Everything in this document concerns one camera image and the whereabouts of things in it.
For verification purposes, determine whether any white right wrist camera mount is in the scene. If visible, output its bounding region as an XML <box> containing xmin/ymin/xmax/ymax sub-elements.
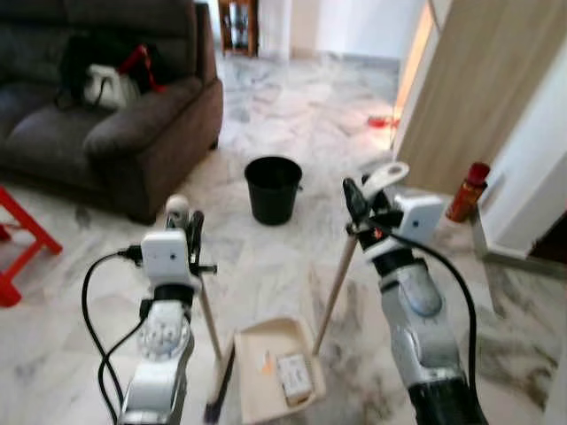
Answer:
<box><xmin>392</xmin><ymin>195</ymin><xmax>447</xmax><ymax>247</ymax></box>

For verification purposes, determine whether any red strap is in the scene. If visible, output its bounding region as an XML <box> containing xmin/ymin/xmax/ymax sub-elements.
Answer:
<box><xmin>120</xmin><ymin>42</ymin><xmax>167</xmax><ymax>94</ymax></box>

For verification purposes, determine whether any black bag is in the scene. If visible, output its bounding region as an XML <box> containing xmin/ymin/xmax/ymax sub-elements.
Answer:
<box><xmin>58</xmin><ymin>31</ymin><xmax>169</xmax><ymax>109</ymax></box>

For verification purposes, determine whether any black plastic bucket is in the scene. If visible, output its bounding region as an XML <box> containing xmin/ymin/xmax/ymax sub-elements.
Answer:
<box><xmin>245</xmin><ymin>156</ymin><xmax>303</xmax><ymax>226</ymax></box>

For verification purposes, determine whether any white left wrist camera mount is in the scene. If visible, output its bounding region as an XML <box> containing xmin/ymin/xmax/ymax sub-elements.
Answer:
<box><xmin>140</xmin><ymin>228</ymin><xmax>191</xmax><ymax>289</ymax></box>

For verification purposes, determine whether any small printed carton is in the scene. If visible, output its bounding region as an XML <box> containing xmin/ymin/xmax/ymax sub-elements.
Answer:
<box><xmin>275</xmin><ymin>352</ymin><xmax>315</xmax><ymax>406</ymax></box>

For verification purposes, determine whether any plain wooden door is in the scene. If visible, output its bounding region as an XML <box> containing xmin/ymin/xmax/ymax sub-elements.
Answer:
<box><xmin>394</xmin><ymin>0</ymin><xmax>567</xmax><ymax>196</ymax></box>

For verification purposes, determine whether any dark brown sofa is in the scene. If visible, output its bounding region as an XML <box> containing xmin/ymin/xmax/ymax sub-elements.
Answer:
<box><xmin>0</xmin><ymin>0</ymin><xmax>224</xmax><ymax>224</ymax></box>

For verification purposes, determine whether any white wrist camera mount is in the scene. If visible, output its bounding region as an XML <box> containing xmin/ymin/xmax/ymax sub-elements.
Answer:
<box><xmin>140</xmin><ymin>228</ymin><xmax>191</xmax><ymax>289</ymax></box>
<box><xmin>392</xmin><ymin>195</ymin><xmax>447</xmax><ymax>247</ymax></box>

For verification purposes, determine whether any red metal stool frame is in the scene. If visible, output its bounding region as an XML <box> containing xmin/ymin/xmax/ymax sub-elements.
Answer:
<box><xmin>0</xmin><ymin>186</ymin><xmax>63</xmax><ymax>308</ymax></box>

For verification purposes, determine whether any dark wooden cabinet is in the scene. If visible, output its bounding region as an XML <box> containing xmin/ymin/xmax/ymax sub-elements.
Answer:
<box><xmin>217</xmin><ymin>0</ymin><xmax>260</xmax><ymax>57</ymax></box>

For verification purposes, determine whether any wooden handle broom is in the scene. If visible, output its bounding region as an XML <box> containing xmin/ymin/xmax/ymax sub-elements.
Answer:
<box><xmin>166</xmin><ymin>195</ymin><xmax>238</xmax><ymax>424</ymax></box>

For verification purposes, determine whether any white pouch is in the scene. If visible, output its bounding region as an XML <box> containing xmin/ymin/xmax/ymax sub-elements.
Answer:
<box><xmin>84</xmin><ymin>64</ymin><xmax>141</xmax><ymax>110</ymax></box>

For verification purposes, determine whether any beige long handle dustpan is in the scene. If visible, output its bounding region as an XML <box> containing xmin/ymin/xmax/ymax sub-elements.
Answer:
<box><xmin>232</xmin><ymin>162</ymin><xmax>410</xmax><ymax>424</ymax></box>

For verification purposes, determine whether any red spray can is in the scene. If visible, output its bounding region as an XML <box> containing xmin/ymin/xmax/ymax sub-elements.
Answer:
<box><xmin>446</xmin><ymin>162</ymin><xmax>491</xmax><ymax>223</ymax></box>

